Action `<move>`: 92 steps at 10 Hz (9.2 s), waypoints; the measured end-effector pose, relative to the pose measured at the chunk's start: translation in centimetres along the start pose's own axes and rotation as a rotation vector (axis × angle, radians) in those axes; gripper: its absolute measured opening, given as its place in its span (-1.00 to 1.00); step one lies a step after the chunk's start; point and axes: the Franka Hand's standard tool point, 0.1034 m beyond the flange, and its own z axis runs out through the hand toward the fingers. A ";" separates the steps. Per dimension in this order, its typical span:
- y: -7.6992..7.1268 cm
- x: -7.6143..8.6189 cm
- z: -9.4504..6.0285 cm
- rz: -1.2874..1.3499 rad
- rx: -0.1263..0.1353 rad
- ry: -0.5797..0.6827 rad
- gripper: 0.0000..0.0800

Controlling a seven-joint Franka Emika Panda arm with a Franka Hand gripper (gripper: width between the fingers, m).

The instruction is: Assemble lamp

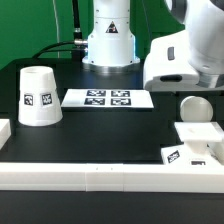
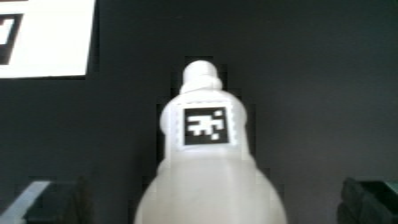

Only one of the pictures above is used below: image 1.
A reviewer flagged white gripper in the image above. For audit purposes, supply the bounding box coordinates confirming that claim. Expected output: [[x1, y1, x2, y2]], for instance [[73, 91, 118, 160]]
[[143, 31, 224, 92]]

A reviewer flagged white lamp bulb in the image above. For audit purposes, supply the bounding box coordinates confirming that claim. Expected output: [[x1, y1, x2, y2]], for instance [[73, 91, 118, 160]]
[[180, 96, 213, 122]]

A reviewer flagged white lamp base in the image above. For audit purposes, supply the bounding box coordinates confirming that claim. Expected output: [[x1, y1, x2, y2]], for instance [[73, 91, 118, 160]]
[[161, 122, 224, 167]]

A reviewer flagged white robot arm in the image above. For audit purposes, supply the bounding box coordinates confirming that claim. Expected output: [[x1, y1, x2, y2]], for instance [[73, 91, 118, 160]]
[[82, 0, 224, 91]]

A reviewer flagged white lamp shade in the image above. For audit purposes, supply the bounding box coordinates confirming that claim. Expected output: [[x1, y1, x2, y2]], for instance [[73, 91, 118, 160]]
[[18, 66, 63, 126]]

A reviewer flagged white marker sheet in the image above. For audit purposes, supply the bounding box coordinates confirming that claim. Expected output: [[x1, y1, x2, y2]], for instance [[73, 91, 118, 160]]
[[61, 89, 154, 109]]

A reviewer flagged white left fence piece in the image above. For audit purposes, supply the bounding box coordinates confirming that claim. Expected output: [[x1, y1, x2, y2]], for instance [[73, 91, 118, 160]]
[[0, 119, 11, 150]]

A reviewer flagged black cable with metal connector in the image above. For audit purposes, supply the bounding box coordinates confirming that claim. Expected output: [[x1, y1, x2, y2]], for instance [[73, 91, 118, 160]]
[[71, 0, 84, 61]]

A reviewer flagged white front fence rail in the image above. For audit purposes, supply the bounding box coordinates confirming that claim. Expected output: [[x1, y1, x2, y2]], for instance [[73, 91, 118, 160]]
[[0, 163, 224, 193]]

